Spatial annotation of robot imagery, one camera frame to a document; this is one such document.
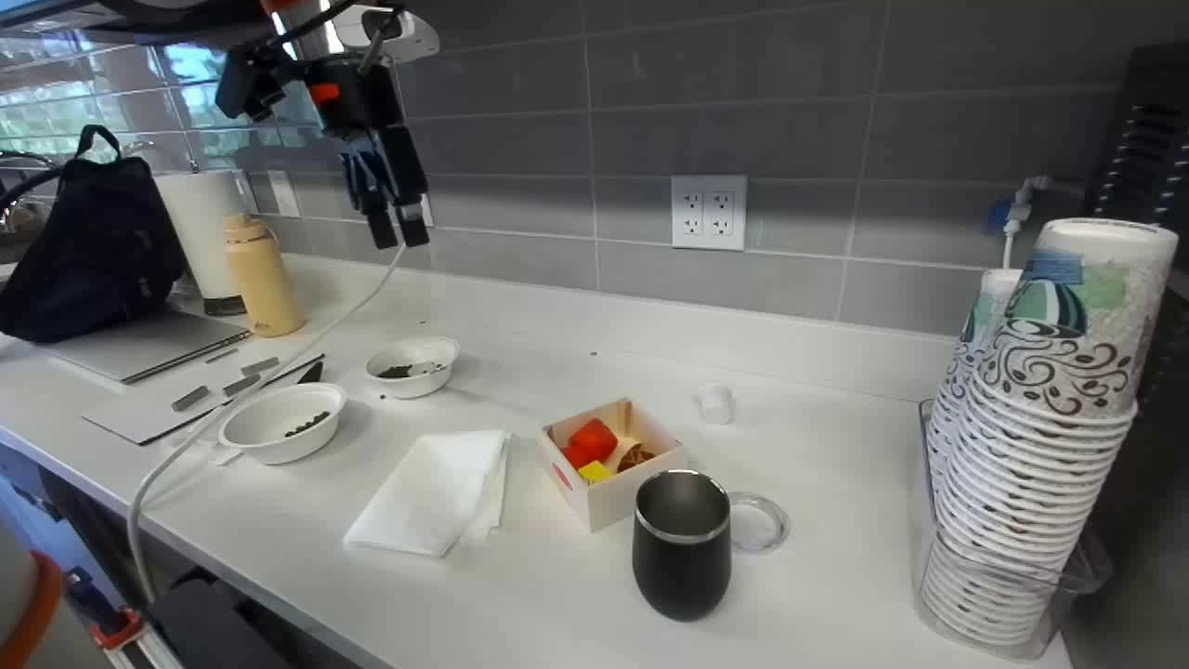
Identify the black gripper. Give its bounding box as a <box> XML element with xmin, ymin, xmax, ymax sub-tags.
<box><xmin>303</xmin><ymin>57</ymin><xmax>435</xmax><ymax>253</ymax></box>

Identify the clear plastic cup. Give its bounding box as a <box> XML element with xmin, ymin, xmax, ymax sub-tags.
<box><xmin>723</xmin><ymin>490</ymin><xmax>795</xmax><ymax>558</ymax></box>

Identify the tan bottle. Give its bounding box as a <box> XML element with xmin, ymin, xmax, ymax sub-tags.
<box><xmin>223</xmin><ymin>214</ymin><xmax>308</xmax><ymax>344</ymax></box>

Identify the small white bowl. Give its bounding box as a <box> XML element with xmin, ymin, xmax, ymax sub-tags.
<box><xmin>362</xmin><ymin>336</ymin><xmax>464</xmax><ymax>407</ymax></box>

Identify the white paper towel roll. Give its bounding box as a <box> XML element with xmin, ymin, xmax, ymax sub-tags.
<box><xmin>152</xmin><ymin>169</ymin><xmax>253</xmax><ymax>316</ymax></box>

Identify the large white bowl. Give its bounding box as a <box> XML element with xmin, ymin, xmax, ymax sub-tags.
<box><xmin>215</xmin><ymin>381</ymin><xmax>349</xmax><ymax>473</ymax></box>

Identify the grey flat board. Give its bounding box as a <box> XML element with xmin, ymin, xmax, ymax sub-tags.
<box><xmin>43</xmin><ymin>307</ymin><xmax>253</xmax><ymax>393</ymax></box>
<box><xmin>82</xmin><ymin>350</ymin><xmax>331</xmax><ymax>449</ymax></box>

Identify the white folded napkin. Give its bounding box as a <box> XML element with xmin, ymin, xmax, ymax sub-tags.
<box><xmin>341</xmin><ymin>429</ymin><xmax>514</xmax><ymax>560</ymax></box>

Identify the black bag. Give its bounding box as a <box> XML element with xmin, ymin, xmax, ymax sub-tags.
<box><xmin>0</xmin><ymin>123</ymin><xmax>194</xmax><ymax>350</ymax></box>

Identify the red toy block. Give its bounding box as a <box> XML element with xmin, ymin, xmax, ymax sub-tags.
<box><xmin>561</xmin><ymin>418</ymin><xmax>623</xmax><ymax>473</ymax></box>

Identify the yellow toy block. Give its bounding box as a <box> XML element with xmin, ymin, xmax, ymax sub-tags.
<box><xmin>571</xmin><ymin>456</ymin><xmax>619</xmax><ymax>490</ymax></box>

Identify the brown patterned toy block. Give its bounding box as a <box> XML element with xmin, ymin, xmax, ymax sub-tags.
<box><xmin>613</xmin><ymin>439</ymin><xmax>658</xmax><ymax>477</ymax></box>

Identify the white box of toy food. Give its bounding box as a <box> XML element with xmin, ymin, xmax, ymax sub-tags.
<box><xmin>536</xmin><ymin>393</ymin><xmax>692</xmax><ymax>537</ymax></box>

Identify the black object under counter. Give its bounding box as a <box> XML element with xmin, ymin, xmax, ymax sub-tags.
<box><xmin>145</xmin><ymin>564</ymin><xmax>295</xmax><ymax>669</ymax></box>

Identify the orange blue equipment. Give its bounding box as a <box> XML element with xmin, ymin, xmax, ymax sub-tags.
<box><xmin>0</xmin><ymin>477</ymin><xmax>155</xmax><ymax>669</ymax></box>

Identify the short patterned paper cup stack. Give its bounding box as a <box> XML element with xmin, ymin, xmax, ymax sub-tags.
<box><xmin>926</xmin><ymin>263</ymin><xmax>1027</xmax><ymax>449</ymax></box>

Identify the blue white spray bottle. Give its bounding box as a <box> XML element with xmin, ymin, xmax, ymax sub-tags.
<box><xmin>982</xmin><ymin>171</ymin><xmax>1059</xmax><ymax>271</ymax></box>

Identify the tall patterned paper cup stack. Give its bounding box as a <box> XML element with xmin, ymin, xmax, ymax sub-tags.
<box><xmin>919</xmin><ymin>214</ymin><xmax>1183</xmax><ymax>662</ymax></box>

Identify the black slatted rack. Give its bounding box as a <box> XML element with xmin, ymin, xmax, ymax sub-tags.
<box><xmin>1082</xmin><ymin>40</ymin><xmax>1189</xmax><ymax>274</ymax></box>

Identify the wrist mounted camera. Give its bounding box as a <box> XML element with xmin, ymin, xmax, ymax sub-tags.
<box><xmin>212</xmin><ymin>39</ymin><xmax>303</xmax><ymax>127</ymax></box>

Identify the white wall outlet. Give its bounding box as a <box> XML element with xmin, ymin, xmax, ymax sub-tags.
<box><xmin>666</xmin><ymin>171</ymin><xmax>752</xmax><ymax>253</ymax></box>

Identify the white power cable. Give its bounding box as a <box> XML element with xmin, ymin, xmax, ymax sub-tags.
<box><xmin>124</xmin><ymin>240</ymin><xmax>415</xmax><ymax>610</ymax></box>

